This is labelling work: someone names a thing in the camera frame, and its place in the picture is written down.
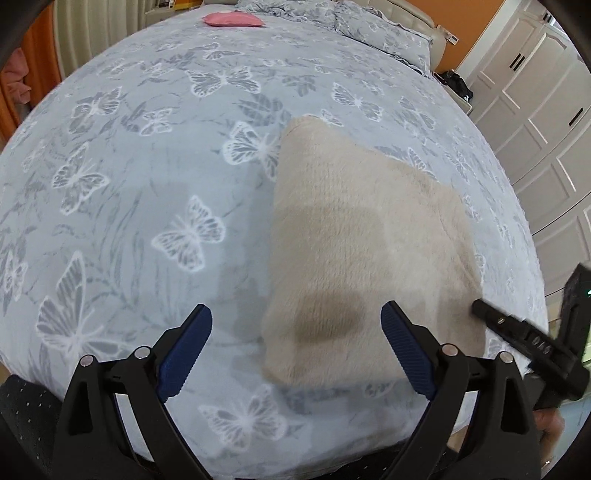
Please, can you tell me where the person's right hand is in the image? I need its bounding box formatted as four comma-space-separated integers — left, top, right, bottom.
534, 407, 568, 446

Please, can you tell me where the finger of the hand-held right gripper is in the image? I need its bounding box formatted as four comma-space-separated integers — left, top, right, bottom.
470, 299, 561, 365

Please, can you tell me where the white pleated curtain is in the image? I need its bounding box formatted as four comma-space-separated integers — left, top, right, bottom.
55, 0, 158, 79

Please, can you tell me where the black bag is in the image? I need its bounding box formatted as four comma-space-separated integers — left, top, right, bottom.
436, 69, 474, 100

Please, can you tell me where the cream knitted sweater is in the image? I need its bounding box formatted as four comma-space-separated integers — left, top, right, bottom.
259, 115, 490, 386

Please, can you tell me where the pink hanging garment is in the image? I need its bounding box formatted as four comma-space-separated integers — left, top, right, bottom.
0, 48, 29, 100

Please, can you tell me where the grey floral print pillow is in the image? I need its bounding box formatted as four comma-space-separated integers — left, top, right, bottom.
235, 0, 343, 20
332, 2, 433, 75

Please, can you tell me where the small pink pillow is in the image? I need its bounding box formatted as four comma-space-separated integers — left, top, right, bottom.
203, 11, 265, 29

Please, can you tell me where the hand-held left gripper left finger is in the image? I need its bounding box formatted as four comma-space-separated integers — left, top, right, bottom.
52, 303, 213, 480

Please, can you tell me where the beige padded headboard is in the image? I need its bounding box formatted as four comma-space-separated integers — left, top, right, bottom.
369, 0, 455, 75

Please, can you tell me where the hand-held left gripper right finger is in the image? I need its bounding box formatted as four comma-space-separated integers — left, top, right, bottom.
380, 300, 541, 480

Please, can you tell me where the grey butterfly print blanket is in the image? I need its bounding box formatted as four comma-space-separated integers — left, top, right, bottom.
0, 0, 555, 476

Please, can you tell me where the white panelled wardrobe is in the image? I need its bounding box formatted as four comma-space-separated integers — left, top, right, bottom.
455, 0, 591, 296

